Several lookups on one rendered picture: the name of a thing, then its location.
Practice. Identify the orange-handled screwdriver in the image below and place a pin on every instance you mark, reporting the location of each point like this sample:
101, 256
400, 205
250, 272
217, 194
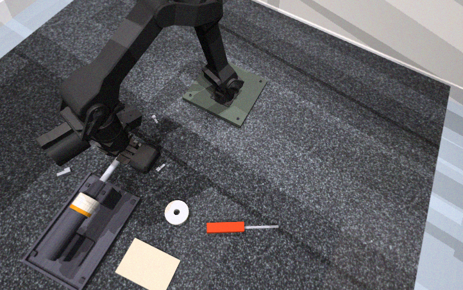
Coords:
230, 227

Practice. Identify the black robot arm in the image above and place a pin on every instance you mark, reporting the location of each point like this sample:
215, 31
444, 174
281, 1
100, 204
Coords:
90, 95

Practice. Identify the grey cylinder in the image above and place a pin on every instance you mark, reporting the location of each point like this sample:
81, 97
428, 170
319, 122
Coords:
109, 171

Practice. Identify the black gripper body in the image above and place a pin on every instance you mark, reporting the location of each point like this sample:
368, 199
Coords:
142, 159

